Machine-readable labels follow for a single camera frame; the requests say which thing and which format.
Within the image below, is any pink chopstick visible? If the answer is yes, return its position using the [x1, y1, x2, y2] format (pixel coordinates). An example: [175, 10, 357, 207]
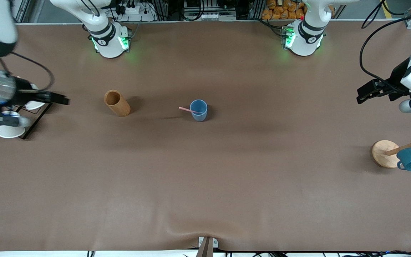
[179, 106, 203, 115]

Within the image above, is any light blue plastic cup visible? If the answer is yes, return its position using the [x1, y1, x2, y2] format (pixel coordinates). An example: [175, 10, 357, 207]
[190, 100, 208, 122]

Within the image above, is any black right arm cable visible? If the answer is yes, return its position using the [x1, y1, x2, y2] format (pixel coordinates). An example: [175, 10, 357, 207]
[0, 52, 55, 91]

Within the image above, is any white paper cup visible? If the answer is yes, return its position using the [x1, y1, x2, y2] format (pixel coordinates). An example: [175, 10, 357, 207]
[23, 84, 46, 110]
[0, 111, 26, 138]

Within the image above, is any black cup rack tray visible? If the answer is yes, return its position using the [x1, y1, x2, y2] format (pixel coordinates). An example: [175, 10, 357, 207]
[13, 102, 54, 140]

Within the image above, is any brown wooden cylinder holder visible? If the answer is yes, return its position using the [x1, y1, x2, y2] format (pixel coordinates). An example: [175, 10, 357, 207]
[104, 90, 131, 117]

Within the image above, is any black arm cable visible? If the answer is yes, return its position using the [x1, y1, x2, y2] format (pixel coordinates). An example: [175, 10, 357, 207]
[0, 52, 55, 91]
[360, 0, 411, 90]

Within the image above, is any brown table cover sheet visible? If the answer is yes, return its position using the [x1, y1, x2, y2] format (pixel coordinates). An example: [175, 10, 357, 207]
[0, 20, 411, 252]

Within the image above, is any bag of orange bread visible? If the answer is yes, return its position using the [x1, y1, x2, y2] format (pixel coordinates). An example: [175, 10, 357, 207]
[262, 0, 335, 20]

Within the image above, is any white power strip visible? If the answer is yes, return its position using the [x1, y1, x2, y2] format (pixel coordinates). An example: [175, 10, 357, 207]
[120, 3, 155, 21]

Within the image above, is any wooden mug tree stand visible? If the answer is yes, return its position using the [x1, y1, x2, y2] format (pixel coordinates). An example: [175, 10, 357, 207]
[371, 128, 411, 168]

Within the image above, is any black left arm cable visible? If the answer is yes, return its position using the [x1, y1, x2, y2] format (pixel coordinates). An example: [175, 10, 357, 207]
[360, 0, 411, 90]

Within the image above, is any metal table clamp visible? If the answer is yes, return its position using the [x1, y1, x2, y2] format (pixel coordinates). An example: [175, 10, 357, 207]
[196, 236, 219, 257]

